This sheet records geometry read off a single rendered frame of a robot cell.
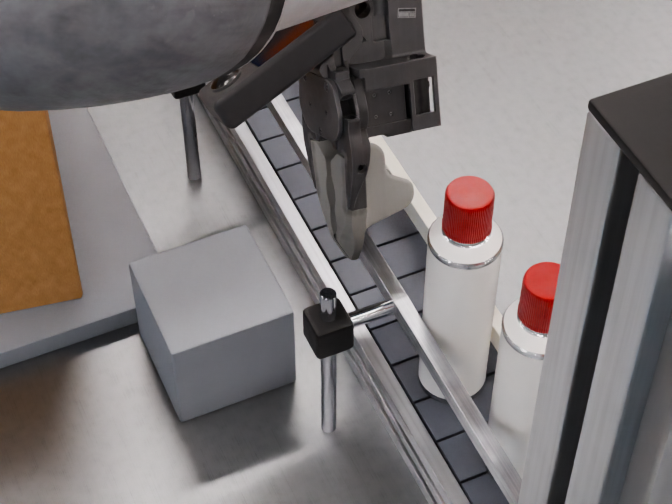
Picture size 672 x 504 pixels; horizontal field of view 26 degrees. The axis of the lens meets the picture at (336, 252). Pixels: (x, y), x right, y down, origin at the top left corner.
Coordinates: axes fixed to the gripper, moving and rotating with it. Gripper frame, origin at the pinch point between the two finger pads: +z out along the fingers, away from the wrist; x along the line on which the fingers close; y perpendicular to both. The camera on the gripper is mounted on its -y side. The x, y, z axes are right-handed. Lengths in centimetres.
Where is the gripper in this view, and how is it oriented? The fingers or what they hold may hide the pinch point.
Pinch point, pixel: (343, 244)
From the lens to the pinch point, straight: 109.5
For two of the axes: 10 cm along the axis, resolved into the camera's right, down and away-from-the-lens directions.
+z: 0.9, 9.3, 3.4
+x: -4.0, -2.8, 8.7
